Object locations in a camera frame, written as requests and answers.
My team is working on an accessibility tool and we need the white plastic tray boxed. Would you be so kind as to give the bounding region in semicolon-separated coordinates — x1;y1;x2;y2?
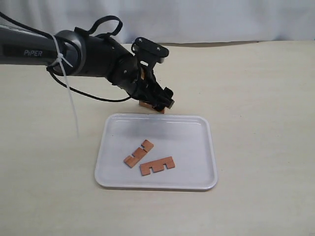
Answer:
94;114;218;191

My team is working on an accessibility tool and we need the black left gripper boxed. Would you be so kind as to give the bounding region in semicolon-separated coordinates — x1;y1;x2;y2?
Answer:
109;58;175;111

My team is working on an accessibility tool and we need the notched wooden piece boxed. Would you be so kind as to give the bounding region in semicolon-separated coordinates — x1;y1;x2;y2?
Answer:
139;101;165;114
124;140;154;168
140;156;175;176

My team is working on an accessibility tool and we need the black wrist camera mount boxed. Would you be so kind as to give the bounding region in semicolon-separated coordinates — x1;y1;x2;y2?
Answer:
131;37;169;72

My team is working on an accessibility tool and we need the white zip tie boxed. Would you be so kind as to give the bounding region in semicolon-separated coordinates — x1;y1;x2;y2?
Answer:
50;34;79;138

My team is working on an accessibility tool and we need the white backdrop cloth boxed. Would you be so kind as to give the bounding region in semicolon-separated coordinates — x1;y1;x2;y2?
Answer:
0;0;315;43

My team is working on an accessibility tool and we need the black cable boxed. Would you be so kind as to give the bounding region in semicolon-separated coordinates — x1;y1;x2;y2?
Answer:
0;11;138;103

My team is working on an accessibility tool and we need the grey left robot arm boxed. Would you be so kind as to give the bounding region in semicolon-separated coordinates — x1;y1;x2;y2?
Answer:
0;26;174;112

